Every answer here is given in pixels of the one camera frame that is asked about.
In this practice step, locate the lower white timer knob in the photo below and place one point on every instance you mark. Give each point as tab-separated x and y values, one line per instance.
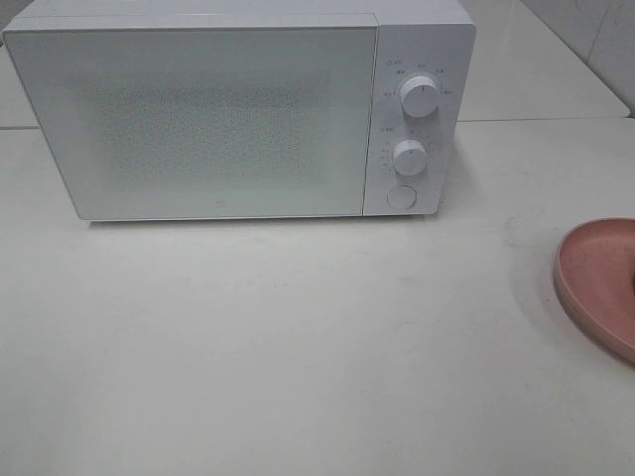
410	158

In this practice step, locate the white microwave door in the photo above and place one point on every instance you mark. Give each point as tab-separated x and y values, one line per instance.
193	124

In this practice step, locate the round white door button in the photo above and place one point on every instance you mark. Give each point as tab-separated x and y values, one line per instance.
402	197

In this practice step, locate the white microwave oven body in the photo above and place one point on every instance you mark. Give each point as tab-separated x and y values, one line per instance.
430	36

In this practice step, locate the upper white power knob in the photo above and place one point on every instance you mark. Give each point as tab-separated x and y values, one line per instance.
419	94

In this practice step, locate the pink round plate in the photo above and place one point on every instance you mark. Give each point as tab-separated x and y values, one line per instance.
593	277

